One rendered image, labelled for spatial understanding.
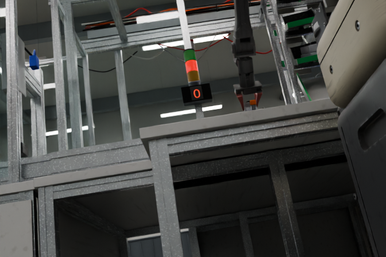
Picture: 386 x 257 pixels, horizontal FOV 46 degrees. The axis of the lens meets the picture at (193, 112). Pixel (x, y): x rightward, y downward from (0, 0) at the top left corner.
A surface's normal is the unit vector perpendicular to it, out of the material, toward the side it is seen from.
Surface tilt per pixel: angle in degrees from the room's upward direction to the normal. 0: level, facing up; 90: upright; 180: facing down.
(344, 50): 90
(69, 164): 90
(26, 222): 90
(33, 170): 90
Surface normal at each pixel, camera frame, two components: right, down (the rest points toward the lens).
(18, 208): -0.03, -0.35
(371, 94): -0.99, 0.15
